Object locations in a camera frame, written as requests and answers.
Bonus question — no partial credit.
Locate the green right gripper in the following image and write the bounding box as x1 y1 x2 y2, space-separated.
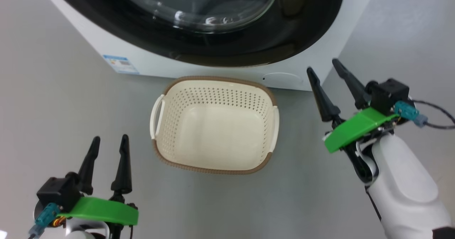
306 58 400 184

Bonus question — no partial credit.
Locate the teal camera connector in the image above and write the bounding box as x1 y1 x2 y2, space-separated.
28 202 61 238
394 101 427 127

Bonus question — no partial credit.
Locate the teal right camera connector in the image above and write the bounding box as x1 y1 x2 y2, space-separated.
394 101 427 127

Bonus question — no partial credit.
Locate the black round glass washer door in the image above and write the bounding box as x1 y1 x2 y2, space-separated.
46 0 345 68

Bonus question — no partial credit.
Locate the black right camera cable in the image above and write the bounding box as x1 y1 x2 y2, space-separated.
409 100 455 130

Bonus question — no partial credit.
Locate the white front-load washing machine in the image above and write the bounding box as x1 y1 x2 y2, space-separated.
36 0 380 91

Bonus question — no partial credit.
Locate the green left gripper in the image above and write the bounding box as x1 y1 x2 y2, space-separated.
59 134 139 239

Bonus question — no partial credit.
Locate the teal left camera connector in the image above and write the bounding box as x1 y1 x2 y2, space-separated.
28 202 61 238

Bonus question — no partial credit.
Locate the cream perforated laundry basket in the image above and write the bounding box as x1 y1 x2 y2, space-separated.
150 76 280 175

